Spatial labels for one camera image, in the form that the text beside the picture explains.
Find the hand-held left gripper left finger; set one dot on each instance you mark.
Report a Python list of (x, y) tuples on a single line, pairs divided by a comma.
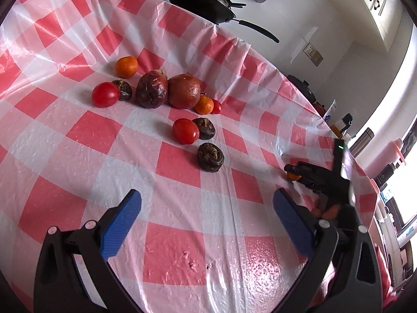
[(122, 225)]

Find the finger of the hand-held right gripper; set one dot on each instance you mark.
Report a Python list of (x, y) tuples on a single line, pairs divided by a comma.
[(316, 185), (309, 169)]

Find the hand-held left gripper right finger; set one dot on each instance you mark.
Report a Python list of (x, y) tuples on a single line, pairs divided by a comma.
[(293, 223)]

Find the small orange tangerine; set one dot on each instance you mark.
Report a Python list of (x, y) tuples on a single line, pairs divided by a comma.
[(203, 105), (293, 177)]

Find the dark water chestnut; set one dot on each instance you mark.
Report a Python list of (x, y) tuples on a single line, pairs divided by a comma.
[(207, 128), (211, 157), (125, 89)]

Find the small red tomato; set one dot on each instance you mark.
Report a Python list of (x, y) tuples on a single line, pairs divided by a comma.
[(217, 107)]

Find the purple wrinkled passion fruit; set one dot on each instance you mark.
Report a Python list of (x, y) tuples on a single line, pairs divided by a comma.
[(151, 89)]

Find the brown round fruit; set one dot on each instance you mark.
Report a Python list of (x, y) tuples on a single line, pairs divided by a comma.
[(184, 91)]

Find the yellow striped pepino melon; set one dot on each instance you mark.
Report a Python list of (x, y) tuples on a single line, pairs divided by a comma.
[(160, 72)]

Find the person's right hand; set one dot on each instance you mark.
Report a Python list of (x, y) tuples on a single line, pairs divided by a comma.
[(330, 212)]

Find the steel thermos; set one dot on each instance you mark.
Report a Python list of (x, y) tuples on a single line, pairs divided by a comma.
[(361, 141)]

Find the yellow bottle black cap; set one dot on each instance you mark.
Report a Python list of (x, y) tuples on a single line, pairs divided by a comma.
[(342, 125)]

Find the white bottle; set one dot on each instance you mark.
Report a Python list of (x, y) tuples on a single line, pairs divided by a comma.
[(329, 111)]

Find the pink bottle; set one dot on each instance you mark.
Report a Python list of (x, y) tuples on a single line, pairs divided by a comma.
[(395, 151)]

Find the red white checkered tablecloth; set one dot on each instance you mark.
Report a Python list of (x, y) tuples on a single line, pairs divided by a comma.
[(65, 169)]

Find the black pot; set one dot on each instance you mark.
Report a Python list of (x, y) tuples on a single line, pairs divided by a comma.
[(303, 88)]

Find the black wok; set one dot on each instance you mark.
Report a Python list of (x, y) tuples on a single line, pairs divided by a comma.
[(202, 1)]

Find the wall socket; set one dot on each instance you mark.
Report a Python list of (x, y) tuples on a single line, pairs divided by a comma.
[(312, 53)]

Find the white wall cabinet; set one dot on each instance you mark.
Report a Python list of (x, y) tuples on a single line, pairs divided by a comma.
[(381, 3)]

